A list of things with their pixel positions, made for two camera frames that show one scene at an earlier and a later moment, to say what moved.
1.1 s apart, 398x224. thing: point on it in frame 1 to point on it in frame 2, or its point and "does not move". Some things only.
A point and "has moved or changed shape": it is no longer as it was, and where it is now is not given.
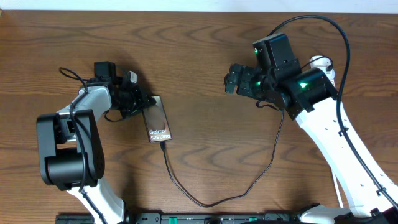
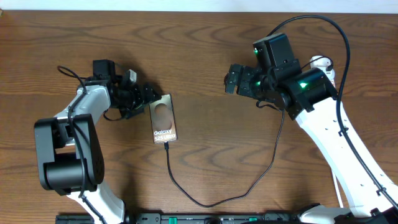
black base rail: (189, 218) does not move
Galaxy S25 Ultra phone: (157, 122) has moved or changed shape
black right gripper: (246, 73) does not move
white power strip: (333, 83) does not move
